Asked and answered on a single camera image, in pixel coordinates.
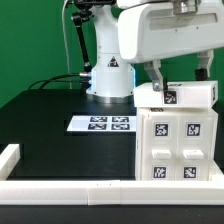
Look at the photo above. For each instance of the white cabinet door panel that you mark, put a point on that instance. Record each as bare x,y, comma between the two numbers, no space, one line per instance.
159,147
195,145

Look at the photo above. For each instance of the small white cabinet top block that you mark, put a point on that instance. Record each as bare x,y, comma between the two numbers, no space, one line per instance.
189,94

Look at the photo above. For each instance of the white marker base plate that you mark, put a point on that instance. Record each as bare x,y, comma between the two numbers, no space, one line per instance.
84,123

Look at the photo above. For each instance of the white U-shaped fence frame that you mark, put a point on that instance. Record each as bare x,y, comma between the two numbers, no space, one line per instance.
105,192

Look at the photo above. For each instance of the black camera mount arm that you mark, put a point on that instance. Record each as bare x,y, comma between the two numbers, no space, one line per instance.
81,33

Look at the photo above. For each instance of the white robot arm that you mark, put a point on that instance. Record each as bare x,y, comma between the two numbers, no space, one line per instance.
113,78

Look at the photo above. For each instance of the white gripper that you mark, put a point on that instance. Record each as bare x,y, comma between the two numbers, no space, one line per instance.
152,31

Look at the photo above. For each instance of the white cabinet body box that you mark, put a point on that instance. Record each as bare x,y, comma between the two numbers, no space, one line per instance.
179,114

